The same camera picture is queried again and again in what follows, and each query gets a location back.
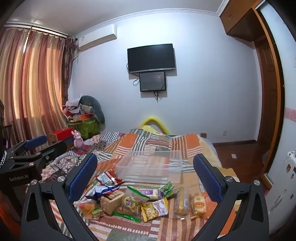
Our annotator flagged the wooden door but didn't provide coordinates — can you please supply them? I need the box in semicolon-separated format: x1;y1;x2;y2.
254;38;282;145

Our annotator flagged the pink rabbit toy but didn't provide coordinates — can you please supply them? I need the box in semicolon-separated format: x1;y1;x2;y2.
73;130;85;149

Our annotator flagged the yellow snack packet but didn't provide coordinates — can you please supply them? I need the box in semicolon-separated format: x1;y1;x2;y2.
141;198;169;223

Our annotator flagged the patchwork quilt bed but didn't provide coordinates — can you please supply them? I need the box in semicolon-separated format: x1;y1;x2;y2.
30;130;238;241

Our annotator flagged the white mini fridge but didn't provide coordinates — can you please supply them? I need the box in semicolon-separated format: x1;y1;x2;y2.
265;150;296;235

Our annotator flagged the red cracker packet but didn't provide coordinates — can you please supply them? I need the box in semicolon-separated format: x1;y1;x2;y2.
95;173;112;186
107;169;126;186

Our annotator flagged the wooden overhead cabinet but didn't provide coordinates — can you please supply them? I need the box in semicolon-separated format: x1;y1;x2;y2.
219;0;265;42

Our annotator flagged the round cookie bag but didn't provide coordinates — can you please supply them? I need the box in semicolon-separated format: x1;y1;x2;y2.
121;186;151;217

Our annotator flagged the green patterned bag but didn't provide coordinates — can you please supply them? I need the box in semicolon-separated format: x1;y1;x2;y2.
68;115;101;140

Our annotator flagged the clear biscuit tube packet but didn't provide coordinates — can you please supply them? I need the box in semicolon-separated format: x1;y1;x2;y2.
174;186;189;220

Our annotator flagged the brown biscuit box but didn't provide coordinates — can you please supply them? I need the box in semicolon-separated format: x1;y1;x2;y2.
100;191;126;215

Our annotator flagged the clear plastic storage box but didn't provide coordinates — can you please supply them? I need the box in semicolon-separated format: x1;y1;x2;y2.
116;150;184;185

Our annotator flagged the purple label snack packet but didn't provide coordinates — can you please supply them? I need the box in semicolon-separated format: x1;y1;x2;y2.
137;188;163;200

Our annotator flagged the pile of clothes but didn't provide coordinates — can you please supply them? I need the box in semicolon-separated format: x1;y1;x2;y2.
63;99;82;117

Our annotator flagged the dark patterned curtain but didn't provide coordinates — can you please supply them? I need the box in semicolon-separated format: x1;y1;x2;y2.
60;37;77;112

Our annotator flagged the yellow fleece blanket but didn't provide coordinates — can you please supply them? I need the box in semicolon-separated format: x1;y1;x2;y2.
200;136;238;182

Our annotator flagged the green white snack packet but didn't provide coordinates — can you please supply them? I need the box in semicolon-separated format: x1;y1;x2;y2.
159;181;180;198

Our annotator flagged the yellow orange cake packet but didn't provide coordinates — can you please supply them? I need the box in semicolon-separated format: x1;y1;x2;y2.
190;194;207;219

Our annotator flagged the white air conditioner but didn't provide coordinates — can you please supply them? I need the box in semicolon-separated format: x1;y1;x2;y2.
74;23;118;53

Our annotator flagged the black wall television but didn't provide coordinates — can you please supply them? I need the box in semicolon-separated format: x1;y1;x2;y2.
127;43;176;74

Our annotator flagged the striped orange curtain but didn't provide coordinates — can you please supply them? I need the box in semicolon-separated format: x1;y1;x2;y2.
0;27;70;149

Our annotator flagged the blue white chip bag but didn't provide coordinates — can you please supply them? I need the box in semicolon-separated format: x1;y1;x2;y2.
85;184;119;202

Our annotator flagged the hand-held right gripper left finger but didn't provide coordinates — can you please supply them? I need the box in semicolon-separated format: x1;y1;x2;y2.
20;152;99;241

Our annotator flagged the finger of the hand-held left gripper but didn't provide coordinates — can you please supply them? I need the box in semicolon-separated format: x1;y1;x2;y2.
10;140;68;173
6;135;48;158

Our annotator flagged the white wardrobe sliding door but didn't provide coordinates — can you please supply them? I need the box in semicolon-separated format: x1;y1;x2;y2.
259;0;296;234

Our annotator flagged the orange snack packet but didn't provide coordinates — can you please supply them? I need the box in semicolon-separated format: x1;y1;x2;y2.
79;201;105;219

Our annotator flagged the small black monitor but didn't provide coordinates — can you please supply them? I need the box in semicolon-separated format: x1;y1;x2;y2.
139;71;167;92

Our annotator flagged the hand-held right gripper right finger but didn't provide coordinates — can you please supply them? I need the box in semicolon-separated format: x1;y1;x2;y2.
188;153;270;241

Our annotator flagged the green stick wrapper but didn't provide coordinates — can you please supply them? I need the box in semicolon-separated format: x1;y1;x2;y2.
112;211;142;222

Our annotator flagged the red box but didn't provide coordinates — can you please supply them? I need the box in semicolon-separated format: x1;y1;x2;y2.
49;127;75;142

